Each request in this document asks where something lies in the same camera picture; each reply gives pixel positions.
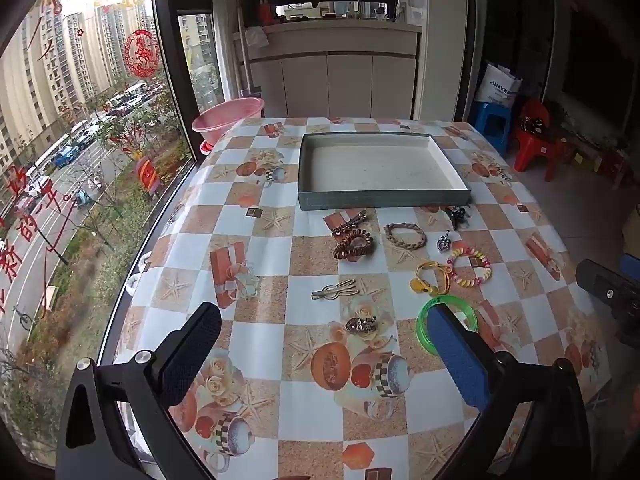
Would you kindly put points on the black claw hair clip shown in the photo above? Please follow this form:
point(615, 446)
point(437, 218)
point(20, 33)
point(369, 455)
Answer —
point(457, 216)

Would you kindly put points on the metal rabbit hair clip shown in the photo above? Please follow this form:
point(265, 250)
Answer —
point(322, 291)

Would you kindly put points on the white kitchen cabinet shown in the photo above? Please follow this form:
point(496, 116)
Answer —
point(330, 85)

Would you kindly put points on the white cloth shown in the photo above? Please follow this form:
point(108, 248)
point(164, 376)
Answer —
point(256, 37)

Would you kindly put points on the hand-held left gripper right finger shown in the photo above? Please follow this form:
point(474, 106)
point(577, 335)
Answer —
point(460, 360)

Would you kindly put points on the white shopping bag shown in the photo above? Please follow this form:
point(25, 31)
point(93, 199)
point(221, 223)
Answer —
point(497, 87)

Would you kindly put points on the round red paper-cut sticker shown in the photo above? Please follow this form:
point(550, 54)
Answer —
point(141, 55)

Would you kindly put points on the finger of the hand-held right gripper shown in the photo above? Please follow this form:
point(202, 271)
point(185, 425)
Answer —
point(607, 292)

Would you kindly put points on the small red plastic object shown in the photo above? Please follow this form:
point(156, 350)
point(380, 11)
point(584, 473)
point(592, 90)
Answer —
point(206, 147)

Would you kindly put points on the green translucent bangle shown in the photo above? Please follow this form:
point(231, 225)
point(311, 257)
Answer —
point(421, 325)

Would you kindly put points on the shallow grey tray box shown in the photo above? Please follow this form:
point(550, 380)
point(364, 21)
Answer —
point(375, 170)

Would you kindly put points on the silver heart pendant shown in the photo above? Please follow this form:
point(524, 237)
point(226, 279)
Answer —
point(443, 244)

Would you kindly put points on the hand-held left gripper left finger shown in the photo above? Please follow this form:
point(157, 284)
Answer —
point(190, 355)

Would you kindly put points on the brown barrette hair clip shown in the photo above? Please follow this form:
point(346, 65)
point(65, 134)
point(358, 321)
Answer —
point(345, 221)

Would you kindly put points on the pink plastic basin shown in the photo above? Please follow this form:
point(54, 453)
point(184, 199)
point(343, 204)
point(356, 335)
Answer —
point(227, 112)

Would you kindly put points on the red plastic chair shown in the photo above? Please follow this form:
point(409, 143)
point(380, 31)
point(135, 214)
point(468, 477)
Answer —
point(537, 145)

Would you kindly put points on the blue plastic stool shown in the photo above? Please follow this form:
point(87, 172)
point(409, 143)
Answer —
point(492, 112)

